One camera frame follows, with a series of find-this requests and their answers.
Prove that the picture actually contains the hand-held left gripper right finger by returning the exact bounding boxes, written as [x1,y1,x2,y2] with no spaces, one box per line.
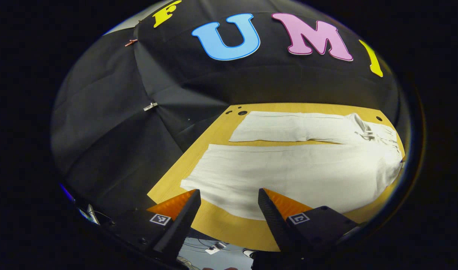
[257,188,360,259]

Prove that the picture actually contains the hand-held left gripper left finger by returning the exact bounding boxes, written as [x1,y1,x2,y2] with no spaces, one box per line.
[111,189,202,262]

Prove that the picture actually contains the white jeans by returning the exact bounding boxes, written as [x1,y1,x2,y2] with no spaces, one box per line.
[180,111,405,221]

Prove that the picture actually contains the white power strip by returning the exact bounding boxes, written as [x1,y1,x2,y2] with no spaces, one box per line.
[206,242,227,255]

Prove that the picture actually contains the white flat object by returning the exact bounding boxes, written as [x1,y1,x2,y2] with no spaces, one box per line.
[87,204,100,225]

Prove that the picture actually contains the black backdrop cloth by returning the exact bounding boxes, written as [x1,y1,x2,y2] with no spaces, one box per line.
[51,0,409,225]

